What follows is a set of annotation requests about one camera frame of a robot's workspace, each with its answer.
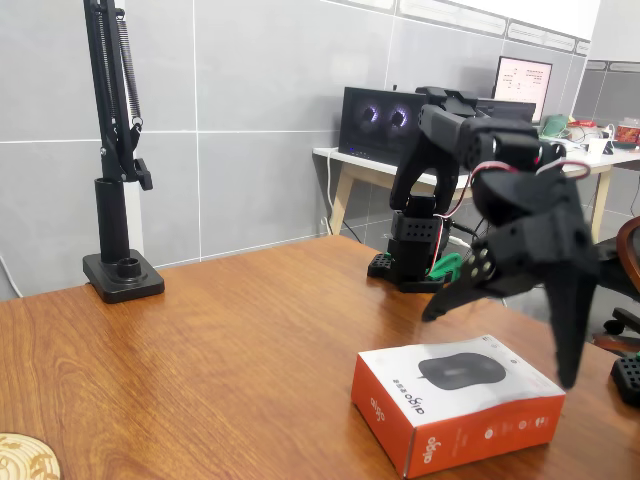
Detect orange white mouse box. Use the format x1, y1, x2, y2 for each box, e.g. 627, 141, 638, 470
349, 334, 567, 480

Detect green table clamp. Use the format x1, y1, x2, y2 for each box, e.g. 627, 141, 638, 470
426, 252, 464, 282

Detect black office chair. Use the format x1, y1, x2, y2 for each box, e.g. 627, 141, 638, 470
592, 216, 640, 354

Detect black perforated block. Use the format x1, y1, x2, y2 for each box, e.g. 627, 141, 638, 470
609, 349, 640, 407

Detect green bag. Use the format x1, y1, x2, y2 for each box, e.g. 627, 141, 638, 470
541, 113, 572, 138

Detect red tin can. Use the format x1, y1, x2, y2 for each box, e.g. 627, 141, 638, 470
614, 122, 640, 147

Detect computer monitor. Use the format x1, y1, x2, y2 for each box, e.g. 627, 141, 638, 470
492, 56, 554, 126

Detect white desk wooden legs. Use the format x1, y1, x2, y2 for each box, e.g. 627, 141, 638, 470
312, 133, 640, 261

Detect black computer case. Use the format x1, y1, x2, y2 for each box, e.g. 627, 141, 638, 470
337, 86, 537, 160

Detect round wooden coaster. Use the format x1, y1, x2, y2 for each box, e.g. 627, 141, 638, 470
0, 432, 62, 480

